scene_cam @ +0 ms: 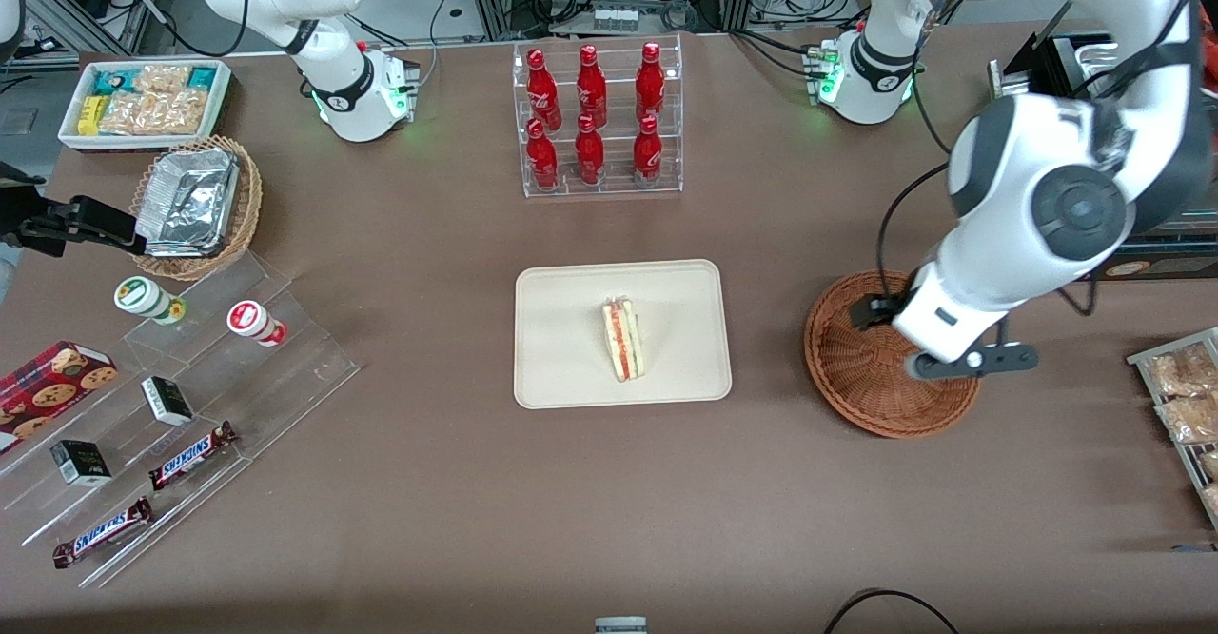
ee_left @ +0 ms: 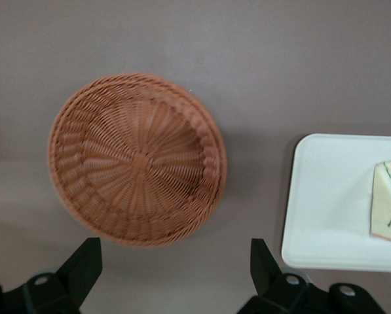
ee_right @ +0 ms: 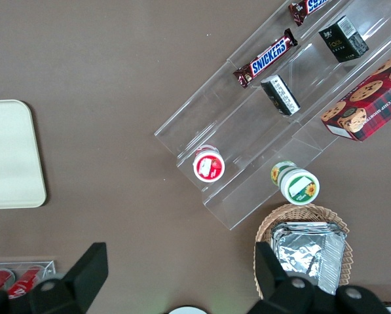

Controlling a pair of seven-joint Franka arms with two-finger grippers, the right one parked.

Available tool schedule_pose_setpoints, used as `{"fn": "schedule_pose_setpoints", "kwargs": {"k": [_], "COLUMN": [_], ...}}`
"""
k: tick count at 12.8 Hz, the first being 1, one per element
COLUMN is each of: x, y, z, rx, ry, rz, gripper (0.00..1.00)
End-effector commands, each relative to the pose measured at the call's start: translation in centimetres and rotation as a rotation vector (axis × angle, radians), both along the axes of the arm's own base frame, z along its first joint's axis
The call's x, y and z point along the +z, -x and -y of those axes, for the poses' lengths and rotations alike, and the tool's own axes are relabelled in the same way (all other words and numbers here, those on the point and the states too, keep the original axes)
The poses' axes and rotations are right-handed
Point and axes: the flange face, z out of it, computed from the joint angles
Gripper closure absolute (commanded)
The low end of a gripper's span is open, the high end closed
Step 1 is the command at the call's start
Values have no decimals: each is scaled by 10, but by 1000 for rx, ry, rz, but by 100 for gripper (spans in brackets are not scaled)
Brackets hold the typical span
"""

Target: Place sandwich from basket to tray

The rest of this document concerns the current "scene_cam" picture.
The triangular sandwich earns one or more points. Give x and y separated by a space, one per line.
623 344

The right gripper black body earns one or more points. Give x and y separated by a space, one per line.
27 230

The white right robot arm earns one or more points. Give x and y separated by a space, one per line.
333 91

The red lid yogurt cup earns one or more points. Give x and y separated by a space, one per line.
247 318

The red tartan cookie box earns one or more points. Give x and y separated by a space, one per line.
48 391

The teal snack pack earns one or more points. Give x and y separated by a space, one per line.
203 76
109 82

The clear acrylic stepped shelf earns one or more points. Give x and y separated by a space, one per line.
285 377

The yellow snack pack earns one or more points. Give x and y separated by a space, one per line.
90 115

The clear biscuit bag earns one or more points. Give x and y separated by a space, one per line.
1210 465
1189 420
1185 372
1212 501

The cream plastic tray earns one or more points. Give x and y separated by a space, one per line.
561 329

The small black carton box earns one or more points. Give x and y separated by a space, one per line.
81 465
166 404

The white power strip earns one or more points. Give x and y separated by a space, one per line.
616 20

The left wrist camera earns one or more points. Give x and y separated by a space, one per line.
990 360

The brown wicker basket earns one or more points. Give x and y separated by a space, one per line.
847 377

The aluminium foil food container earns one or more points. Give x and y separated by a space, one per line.
190 201

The clear cracker bag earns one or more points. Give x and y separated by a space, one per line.
133 113
162 79
186 110

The black metal machine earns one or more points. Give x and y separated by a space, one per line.
1056 63

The grey metal snack rack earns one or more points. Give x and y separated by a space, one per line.
1139 360

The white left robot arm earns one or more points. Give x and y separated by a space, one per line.
1018 187

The white snack bin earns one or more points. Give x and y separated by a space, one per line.
221 91

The red cola bottle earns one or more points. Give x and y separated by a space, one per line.
542 91
590 153
543 160
591 87
647 153
650 82

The Snickers chocolate bar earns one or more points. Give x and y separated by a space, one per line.
102 533
190 457

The light wicker basket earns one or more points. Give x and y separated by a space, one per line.
249 206

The clear acrylic bottle rack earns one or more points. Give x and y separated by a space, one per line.
617 168

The green lid sunflower cup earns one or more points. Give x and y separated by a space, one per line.
138 294

